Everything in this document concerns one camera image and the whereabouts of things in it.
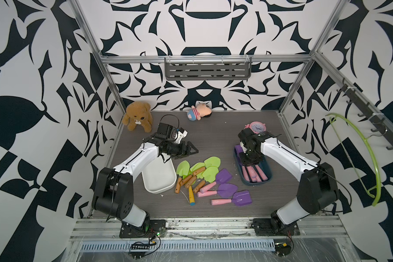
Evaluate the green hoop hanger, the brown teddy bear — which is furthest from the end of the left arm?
the green hoop hanger

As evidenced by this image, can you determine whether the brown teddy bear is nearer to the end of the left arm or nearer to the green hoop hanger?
the end of the left arm

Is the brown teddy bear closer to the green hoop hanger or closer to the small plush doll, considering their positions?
the small plush doll

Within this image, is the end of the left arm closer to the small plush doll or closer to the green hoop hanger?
the small plush doll
